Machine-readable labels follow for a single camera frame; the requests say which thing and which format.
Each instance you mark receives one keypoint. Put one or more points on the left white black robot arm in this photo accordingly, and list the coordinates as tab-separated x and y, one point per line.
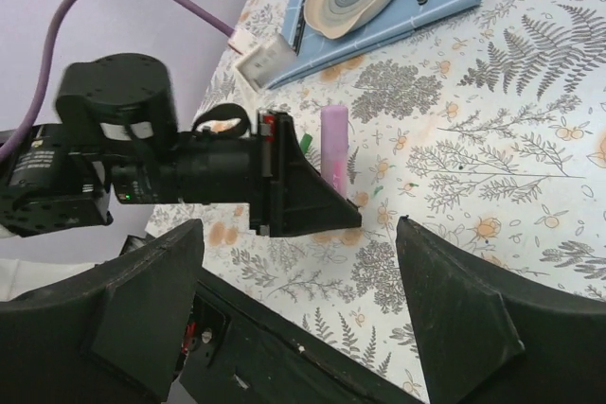
118	138

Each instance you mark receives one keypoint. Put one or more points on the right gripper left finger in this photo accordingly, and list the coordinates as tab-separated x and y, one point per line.
112	334

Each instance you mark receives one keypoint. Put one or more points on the blue checkered cloth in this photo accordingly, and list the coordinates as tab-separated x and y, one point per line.
379	11

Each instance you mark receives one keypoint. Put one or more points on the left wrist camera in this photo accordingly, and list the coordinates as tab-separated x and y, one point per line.
265	62

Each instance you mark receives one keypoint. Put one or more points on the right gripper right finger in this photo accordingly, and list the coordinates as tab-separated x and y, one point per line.
486	335

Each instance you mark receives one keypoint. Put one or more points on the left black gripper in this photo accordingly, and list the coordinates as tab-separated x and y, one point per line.
225	161

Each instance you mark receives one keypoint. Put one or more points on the fork with dark handle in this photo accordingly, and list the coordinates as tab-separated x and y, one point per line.
299	30

